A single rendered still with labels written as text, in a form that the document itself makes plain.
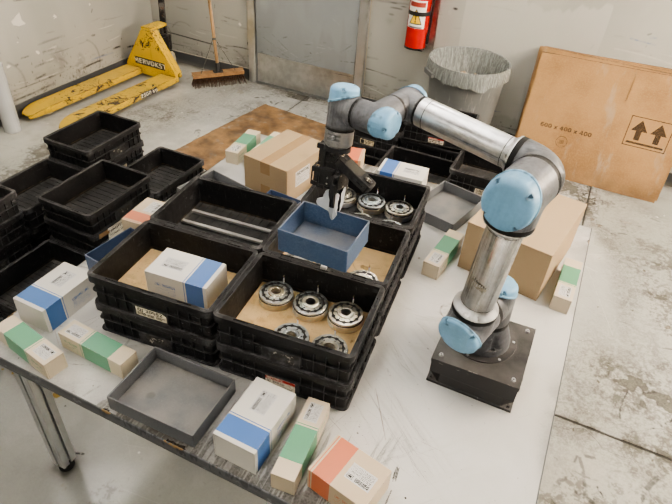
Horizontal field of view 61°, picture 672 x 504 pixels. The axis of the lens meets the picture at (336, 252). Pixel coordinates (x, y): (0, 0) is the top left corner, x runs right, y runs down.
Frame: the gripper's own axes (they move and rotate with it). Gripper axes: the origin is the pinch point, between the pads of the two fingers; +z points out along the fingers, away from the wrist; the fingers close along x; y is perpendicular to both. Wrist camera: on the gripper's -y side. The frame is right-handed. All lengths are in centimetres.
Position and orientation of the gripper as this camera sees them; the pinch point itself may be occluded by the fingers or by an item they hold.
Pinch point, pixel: (335, 215)
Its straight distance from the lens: 157.5
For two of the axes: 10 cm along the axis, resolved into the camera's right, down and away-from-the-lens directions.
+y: -8.9, -3.2, 3.3
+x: -4.5, 4.2, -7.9
